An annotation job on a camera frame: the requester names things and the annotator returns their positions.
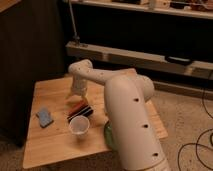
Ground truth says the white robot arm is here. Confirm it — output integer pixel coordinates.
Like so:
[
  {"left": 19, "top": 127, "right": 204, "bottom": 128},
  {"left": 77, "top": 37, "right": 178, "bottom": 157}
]
[{"left": 68, "top": 59, "right": 171, "bottom": 171}]

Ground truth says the green ceramic bowl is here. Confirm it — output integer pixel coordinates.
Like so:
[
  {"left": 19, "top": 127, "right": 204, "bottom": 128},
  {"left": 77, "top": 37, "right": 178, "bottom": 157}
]
[{"left": 104, "top": 122, "right": 116, "bottom": 150}]

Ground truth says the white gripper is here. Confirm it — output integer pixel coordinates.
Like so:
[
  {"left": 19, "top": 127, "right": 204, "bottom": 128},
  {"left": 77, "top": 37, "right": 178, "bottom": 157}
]
[{"left": 65, "top": 76, "right": 89, "bottom": 104}]

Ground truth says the blue sponge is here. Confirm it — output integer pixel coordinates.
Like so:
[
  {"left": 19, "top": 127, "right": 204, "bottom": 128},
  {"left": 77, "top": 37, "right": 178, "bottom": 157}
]
[{"left": 36, "top": 108, "right": 54, "bottom": 128}]

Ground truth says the dark cabinet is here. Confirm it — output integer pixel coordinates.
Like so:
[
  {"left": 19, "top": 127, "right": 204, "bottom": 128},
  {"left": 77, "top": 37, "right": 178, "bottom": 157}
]
[{"left": 0, "top": 0, "right": 65, "bottom": 146}]

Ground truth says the black floor cable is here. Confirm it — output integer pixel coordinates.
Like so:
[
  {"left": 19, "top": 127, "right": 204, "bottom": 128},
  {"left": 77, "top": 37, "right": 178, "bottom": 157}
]
[{"left": 177, "top": 70, "right": 213, "bottom": 171}]

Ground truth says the metal stand pole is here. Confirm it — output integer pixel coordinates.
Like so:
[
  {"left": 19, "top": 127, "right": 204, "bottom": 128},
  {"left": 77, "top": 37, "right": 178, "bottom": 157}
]
[{"left": 68, "top": 0, "right": 80, "bottom": 46}]

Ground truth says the clear plastic cup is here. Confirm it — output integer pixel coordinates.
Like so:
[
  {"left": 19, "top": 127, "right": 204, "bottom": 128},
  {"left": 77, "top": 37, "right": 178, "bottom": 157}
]
[{"left": 69, "top": 116, "right": 90, "bottom": 139}]

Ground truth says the black striped box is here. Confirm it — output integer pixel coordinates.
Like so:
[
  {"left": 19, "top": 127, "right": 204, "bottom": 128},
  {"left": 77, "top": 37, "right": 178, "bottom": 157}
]
[{"left": 67, "top": 106, "right": 93, "bottom": 121}]

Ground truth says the wooden table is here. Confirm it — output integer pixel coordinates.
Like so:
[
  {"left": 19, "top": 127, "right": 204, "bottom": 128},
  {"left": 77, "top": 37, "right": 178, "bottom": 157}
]
[{"left": 23, "top": 77, "right": 162, "bottom": 169}]

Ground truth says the upper shelf with clutter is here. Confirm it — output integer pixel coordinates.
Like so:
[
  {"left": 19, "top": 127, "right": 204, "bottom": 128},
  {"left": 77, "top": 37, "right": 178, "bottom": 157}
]
[{"left": 62, "top": 0, "right": 213, "bottom": 20}]

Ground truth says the white lower shelf rail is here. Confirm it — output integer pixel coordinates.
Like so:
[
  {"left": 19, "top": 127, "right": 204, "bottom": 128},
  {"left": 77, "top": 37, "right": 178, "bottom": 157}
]
[{"left": 66, "top": 41, "right": 213, "bottom": 78}]

